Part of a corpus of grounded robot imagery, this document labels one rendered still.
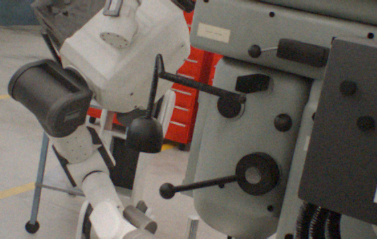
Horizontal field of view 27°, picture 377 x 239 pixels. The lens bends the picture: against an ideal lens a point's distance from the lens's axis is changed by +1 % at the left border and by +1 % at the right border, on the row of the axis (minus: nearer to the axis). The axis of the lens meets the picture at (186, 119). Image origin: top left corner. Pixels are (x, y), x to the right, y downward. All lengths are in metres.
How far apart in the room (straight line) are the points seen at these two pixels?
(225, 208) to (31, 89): 0.57
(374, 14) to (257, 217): 0.39
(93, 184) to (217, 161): 0.60
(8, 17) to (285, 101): 11.20
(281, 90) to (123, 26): 0.46
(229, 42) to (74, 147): 0.67
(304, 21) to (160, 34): 0.56
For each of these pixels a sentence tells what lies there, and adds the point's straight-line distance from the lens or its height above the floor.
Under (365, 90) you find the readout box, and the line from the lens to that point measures 0.94.
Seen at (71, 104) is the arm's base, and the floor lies 1.42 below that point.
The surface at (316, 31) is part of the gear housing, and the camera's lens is 1.22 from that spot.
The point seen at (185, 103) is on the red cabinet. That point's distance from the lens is 6.70.
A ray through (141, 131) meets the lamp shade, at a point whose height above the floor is 1.44.
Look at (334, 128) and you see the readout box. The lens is 0.96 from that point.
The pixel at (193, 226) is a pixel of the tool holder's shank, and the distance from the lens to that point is 1.55.
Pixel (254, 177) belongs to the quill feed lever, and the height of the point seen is 1.45.
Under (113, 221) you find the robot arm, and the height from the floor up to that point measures 1.18.
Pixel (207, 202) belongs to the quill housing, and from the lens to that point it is 1.36.
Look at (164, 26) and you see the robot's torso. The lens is 1.72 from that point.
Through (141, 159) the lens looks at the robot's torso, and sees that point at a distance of 2.06.
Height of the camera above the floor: 1.81
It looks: 13 degrees down
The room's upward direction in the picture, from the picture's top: 11 degrees clockwise
